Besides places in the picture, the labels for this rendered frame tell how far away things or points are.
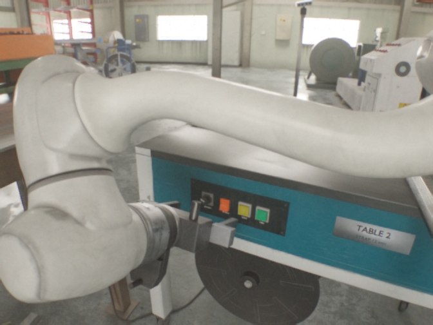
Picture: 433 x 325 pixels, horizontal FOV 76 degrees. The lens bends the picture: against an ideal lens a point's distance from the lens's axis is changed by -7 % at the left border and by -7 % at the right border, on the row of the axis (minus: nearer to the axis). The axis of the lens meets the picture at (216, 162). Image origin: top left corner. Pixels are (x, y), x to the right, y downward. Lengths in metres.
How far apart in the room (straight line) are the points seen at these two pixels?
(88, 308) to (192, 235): 0.97
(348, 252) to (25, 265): 0.60
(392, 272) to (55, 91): 0.68
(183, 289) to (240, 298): 0.33
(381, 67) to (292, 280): 2.04
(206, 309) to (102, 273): 1.00
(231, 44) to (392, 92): 9.78
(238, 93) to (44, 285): 0.25
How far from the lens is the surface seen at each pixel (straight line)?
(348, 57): 7.87
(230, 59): 12.10
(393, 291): 0.76
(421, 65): 0.55
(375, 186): 0.69
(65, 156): 0.35
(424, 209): 0.63
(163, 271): 0.49
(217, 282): 1.16
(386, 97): 2.75
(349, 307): 1.44
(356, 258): 0.71
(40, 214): 0.33
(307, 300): 1.05
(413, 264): 0.72
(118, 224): 0.35
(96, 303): 1.41
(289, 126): 0.28
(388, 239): 0.68
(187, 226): 0.47
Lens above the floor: 1.00
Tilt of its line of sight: 23 degrees down
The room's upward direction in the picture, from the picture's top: 1 degrees clockwise
